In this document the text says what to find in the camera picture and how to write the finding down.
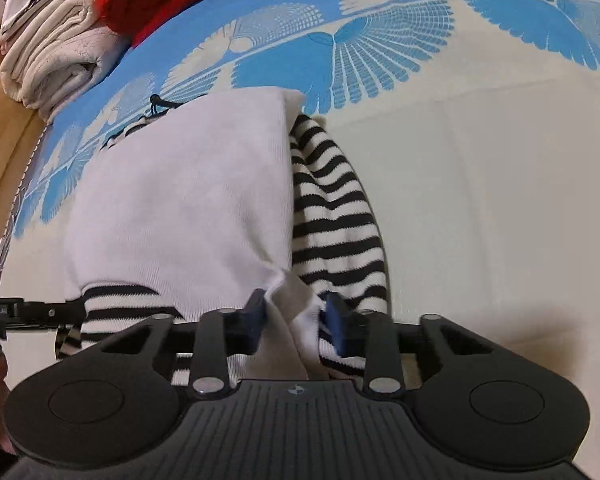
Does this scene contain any white fleece folded blanket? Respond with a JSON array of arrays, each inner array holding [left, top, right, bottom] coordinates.
[[0, 0, 132, 119]]

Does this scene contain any striped hooded top white vest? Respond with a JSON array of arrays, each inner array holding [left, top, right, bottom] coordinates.
[[55, 87, 394, 397]]

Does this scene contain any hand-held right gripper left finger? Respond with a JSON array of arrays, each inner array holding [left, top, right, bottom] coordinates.
[[100, 289, 268, 401]]

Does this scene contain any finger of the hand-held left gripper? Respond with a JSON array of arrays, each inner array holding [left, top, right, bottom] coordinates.
[[22, 299, 88, 332]]

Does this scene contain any blue and white bed sheet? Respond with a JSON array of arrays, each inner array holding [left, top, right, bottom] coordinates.
[[0, 0, 600, 397]]

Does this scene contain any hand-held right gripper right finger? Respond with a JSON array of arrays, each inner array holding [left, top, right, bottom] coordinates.
[[323, 292, 486, 401]]

